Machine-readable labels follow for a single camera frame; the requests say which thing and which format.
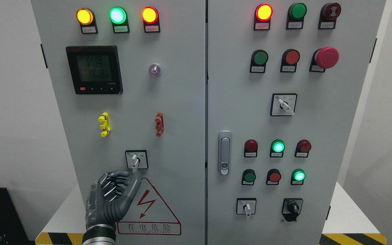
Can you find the green push button upper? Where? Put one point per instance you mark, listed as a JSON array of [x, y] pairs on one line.
[[258, 61]]

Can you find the silver black robot forearm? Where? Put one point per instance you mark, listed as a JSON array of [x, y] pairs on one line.
[[100, 234]]

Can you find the green lit push button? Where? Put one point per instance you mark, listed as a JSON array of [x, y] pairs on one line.
[[297, 177]]

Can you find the dark red buzzer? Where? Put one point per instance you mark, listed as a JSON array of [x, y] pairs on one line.
[[328, 15]]

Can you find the dark red indicator light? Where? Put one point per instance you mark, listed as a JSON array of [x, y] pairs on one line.
[[250, 148], [303, 148]]

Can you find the black key selector switch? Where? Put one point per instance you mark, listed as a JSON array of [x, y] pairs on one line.
[[291, 208]]

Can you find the dark red indicator light left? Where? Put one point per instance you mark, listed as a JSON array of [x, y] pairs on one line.
[[250, 148]]

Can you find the green lit indicator light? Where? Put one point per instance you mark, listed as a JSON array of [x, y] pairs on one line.
[[119, 19]]

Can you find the red push button lower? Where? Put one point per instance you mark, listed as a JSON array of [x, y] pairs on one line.
[[273, 177]]

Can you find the yellow test terminal block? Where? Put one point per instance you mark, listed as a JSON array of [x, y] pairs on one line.
[[104, 121]]

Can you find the white selector switch lower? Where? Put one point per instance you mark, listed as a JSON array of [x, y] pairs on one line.
[[246, 206]]

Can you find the red lit indicator light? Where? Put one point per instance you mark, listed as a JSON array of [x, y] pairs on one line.
[[262, 17]]

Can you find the red push button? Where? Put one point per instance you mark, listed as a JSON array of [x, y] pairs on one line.
[[273, 177], [289, 61]]

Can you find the red test terminal block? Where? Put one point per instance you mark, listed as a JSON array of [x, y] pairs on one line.
[[159, 124]]

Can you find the green lit indicator middle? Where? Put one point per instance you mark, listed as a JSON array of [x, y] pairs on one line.
[[277, 148]]

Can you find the dark red indicator light right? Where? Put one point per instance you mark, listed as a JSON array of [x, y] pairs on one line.
[[303, 148]]

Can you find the clear white indicator lamp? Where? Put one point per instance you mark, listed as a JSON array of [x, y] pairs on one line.
[[154, 70]]

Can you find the red emergency stop button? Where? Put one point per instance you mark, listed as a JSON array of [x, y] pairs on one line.
[[324, 58]]

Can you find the green push button lower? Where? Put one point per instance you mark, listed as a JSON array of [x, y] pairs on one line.
[[248, 177]]

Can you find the black digital power meter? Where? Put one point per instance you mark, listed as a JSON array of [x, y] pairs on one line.
[[95, 70]]

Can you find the silver door lock handle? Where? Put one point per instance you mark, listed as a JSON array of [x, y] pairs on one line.
[[224, 152]]

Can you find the white selector switch right upper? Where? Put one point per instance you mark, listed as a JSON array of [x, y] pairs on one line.
[[283, 104]]

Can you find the orange-red indicator light left door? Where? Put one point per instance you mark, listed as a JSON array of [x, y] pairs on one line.
[[150, 18]]

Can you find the green indicator light top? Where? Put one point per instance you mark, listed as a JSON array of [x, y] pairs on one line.
[[295, 16]]

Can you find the white rotary selector switch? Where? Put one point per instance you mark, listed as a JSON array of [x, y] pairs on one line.
[[136, 159]]

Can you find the yellow indicator light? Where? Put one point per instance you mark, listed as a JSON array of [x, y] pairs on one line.
[[86, 18]]

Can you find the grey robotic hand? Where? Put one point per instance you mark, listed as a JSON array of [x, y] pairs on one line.
[[110, 197]]

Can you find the red electrical hazard sticker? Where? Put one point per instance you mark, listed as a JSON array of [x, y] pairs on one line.
[[149, 214]]

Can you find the red push button upper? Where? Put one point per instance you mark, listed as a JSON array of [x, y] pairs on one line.
[[289, 61]]

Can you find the white platform with hazard stripes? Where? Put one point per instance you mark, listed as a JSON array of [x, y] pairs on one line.
[[345, 225]]

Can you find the grey electrical cabinet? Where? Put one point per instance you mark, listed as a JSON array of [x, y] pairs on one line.
[[204, 50]]

